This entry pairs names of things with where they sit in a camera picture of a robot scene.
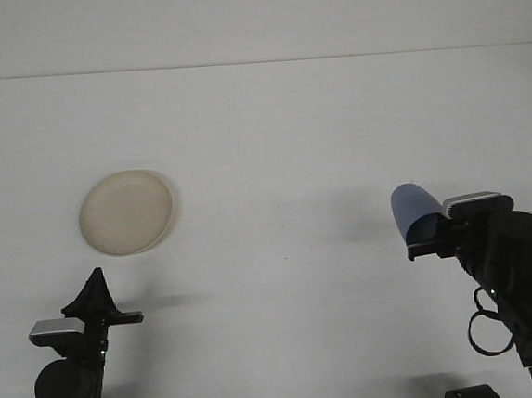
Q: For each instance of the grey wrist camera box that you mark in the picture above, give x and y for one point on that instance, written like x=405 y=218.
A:
x=473 y=201
x=56 y=329

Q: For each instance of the pale round plate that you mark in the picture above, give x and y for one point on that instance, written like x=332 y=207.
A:
x=125 y=213

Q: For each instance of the pale blue cup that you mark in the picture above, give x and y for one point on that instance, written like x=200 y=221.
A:
x=411 y=209

